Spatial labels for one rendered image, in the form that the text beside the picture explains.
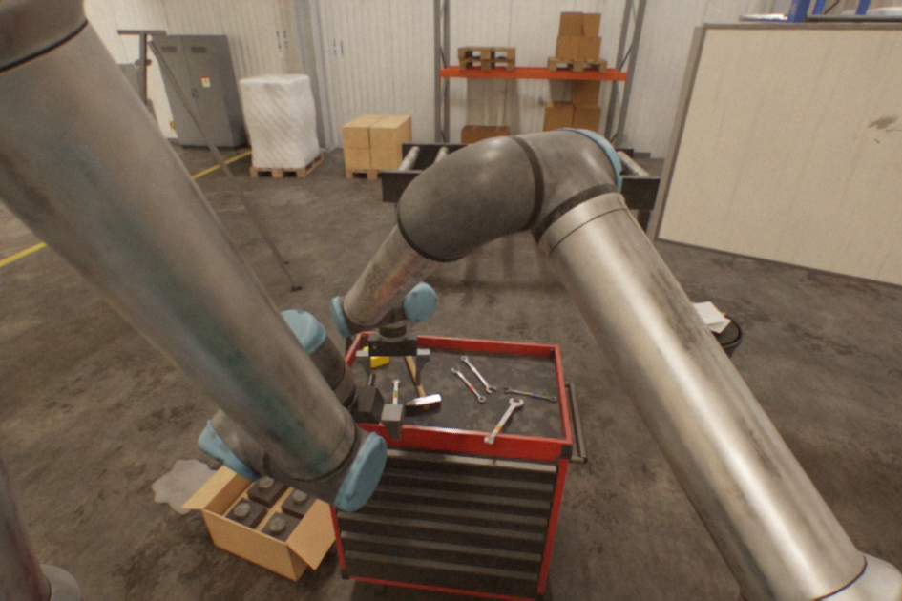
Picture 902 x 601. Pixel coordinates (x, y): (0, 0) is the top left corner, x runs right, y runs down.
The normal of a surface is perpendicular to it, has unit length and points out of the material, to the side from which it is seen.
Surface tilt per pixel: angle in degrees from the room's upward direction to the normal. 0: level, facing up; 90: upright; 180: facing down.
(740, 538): 80
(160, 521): 0
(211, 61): 90
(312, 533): 42
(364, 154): 90
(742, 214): 90
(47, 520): 0
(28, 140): 103
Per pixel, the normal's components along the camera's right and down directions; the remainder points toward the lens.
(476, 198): -0.14, 0.27
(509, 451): -0.12, 0.49
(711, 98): -0.52, 0.42
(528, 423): 0.00, -0.87
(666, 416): -0.76, 0.13
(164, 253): 0.73, 0.44
